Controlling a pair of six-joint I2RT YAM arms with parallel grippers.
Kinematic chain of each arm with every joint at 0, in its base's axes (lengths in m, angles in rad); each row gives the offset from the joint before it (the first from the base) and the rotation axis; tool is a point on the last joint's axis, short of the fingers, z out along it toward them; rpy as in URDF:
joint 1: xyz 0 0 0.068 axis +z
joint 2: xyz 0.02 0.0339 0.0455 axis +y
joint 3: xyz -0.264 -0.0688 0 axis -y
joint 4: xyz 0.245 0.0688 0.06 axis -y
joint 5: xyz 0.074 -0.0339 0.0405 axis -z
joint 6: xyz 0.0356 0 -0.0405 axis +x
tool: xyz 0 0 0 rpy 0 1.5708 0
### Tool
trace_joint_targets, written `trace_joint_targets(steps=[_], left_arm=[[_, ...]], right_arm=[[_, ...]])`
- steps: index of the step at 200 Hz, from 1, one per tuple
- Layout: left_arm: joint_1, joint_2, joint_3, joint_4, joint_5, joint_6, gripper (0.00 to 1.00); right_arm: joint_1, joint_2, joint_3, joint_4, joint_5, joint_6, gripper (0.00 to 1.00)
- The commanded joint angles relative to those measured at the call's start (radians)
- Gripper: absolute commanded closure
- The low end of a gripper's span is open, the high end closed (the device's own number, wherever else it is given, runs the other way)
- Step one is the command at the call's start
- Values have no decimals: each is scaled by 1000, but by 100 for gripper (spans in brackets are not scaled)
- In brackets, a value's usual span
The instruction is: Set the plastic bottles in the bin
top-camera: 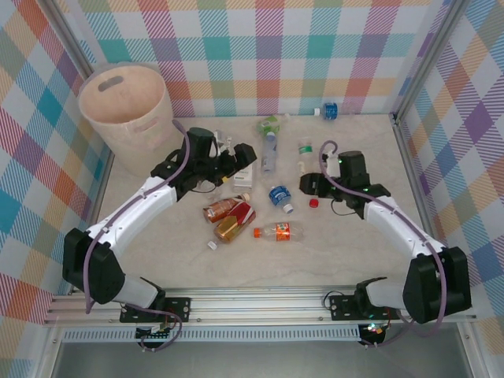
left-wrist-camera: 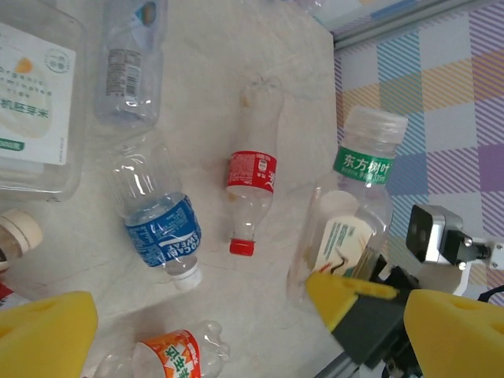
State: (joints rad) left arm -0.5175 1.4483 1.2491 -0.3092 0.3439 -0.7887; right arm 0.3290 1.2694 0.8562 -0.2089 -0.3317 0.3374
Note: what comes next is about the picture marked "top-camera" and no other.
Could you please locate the orange soda bottle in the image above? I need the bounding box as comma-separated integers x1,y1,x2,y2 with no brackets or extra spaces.
253,221,306,243

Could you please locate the white slotted cable duct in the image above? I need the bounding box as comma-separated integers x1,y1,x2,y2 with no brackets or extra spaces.
61,328,362,344

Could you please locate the beige round waste bin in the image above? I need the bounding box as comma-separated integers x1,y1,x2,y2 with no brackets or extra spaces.
77,62,172,177

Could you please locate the clear bottle blue cap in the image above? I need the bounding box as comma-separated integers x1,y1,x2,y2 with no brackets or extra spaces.
259,132,281,174

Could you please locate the blue white label bottle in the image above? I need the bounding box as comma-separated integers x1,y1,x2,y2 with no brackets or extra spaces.
268,183,295,214

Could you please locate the amber tea bottle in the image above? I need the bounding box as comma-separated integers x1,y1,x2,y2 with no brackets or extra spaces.
202,191,252,225

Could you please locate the small black circuit board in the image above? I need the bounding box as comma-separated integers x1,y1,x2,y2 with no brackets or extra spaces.
135,324,175,342

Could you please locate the clear bottle white label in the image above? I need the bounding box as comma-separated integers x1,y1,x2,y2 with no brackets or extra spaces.
232,165,255,194

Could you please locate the aluminium frame post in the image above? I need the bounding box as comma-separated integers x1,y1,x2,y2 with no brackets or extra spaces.
43,0,99,80
391,0,465,119

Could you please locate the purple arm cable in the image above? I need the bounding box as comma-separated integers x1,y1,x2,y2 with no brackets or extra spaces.
84,120,194,352
318,139,448,350

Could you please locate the green label clear bottle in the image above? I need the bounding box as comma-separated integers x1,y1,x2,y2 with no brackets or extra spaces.
256,113,292,138

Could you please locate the circuit board with lights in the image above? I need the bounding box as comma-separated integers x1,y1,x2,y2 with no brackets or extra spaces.
358,321,390,342

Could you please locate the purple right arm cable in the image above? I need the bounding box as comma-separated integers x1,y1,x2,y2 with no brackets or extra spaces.
318,139,448,350

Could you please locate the small green band bottle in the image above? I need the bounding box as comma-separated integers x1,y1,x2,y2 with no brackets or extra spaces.
297,136,315,174

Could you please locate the aluminium side rail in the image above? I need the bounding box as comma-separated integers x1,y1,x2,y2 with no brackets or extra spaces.
392,113,491,378

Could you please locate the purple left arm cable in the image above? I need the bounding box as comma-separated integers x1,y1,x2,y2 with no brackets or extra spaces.
84,120,194,352

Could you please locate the red label amber bottle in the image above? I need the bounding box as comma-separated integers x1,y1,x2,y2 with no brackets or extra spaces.
213,200,257,246

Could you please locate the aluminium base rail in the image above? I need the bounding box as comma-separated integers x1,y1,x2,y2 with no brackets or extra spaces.
43,286,478,327

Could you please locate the dark blue label bottle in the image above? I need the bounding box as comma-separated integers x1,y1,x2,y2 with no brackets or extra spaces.
313,102,340,121

